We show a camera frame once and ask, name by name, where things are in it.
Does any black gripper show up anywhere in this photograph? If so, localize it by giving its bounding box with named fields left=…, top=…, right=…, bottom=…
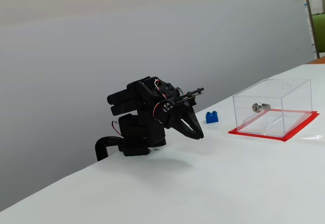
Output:
left=154, top=97, right=205, bottom=141

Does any blue lego brick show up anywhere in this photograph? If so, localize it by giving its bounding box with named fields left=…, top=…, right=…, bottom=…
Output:
left=205, top=111, right=219, bottom=124

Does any transparent acrylic box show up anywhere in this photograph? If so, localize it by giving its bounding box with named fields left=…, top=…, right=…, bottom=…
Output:
left=233, top=78, right=312, bottom=137

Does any white box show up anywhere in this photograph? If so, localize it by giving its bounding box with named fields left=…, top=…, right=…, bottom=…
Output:
left=308, top=0, right=324, bottom=15

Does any silver cam lock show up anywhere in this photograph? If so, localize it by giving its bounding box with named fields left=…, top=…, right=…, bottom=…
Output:
left=252, top=103, right=271, bottom=113

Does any black table clamp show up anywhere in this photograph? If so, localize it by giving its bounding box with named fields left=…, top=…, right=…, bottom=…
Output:
left=94, top=135, right=125, bottom=162

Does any red tape rectangle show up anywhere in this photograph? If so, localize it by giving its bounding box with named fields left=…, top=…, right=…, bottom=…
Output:
left=227, top=109, right=320, bottom=142

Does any orange wooden table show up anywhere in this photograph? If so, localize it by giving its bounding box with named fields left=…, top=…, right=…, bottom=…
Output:
left=306, top=55, right=325, bottom=65

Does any green panel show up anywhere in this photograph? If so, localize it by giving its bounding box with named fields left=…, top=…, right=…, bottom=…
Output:
left=311, top=12, right=325, bottom=58

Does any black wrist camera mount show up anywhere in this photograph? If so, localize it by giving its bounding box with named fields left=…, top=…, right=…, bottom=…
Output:
left=177, top=87, right=205, bottom=104

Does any red white servo wire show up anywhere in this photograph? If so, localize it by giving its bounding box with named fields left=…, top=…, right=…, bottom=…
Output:
left=111, top=121, right=122, bottom=137
left=153, top=79, right=170, bottom=123

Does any grey metal shelf post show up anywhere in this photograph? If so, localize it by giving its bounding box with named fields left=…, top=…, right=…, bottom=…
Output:
left=302, top=0, right=320, bottom=59

